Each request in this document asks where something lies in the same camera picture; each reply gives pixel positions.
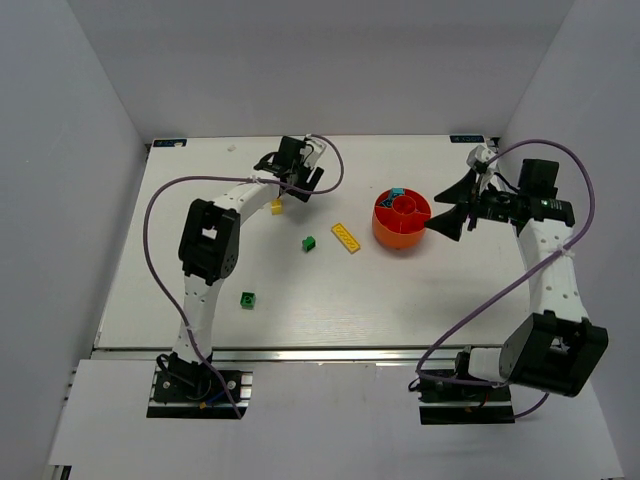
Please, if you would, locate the yellow square lego brick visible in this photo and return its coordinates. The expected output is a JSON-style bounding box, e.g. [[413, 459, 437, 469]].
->
[[270, 199, 283, 215]]

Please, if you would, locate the green lego brick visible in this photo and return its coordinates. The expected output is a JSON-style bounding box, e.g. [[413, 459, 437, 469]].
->
[[302, 236, 316, 252], [240, 291, 257, 310]]

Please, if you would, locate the yellow long lego plate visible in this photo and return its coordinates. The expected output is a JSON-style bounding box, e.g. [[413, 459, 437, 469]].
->
[[331, 223, 361, 254]]

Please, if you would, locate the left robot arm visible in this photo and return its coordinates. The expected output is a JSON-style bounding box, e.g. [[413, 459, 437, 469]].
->
[[160, 136, 326, 401]]

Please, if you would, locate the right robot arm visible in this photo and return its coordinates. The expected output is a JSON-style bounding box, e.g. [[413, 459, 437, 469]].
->
[[425, 159, 609, 397]]

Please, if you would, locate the orange divided round container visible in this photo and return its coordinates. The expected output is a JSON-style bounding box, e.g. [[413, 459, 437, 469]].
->
[[372, 187, 432, 250]]

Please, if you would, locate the right blue corner label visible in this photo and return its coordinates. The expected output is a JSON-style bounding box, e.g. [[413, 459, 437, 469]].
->
[[449, 134, 485, 144]]

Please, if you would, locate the blue corner label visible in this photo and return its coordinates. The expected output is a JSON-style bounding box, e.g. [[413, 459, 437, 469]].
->
[[152, 138, 187, 148], [449, 134, 485, 144]]

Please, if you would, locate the left blue corner label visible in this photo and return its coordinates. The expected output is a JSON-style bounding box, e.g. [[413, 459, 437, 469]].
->
[[152, 138, 187, 148]]

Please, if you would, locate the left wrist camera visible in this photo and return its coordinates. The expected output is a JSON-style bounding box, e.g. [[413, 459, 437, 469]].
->
[[300, 135, 327, 170]]

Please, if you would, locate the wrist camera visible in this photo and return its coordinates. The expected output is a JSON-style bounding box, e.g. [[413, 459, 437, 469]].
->
[[300, 135, 327, 170], [466, 144, 496, 192]]

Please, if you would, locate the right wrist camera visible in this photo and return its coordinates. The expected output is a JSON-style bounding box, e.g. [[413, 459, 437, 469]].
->
[[466, 144, 496, 192]]

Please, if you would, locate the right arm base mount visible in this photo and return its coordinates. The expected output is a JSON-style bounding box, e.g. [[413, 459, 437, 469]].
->
[[408, 347, 515, 426]]

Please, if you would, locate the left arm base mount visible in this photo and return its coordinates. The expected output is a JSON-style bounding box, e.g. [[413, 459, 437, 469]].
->
[[146, 353, 252, 420]]

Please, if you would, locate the aluminium front rail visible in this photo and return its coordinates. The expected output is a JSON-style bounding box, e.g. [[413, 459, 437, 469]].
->
[[89, 344, 506, 364]]

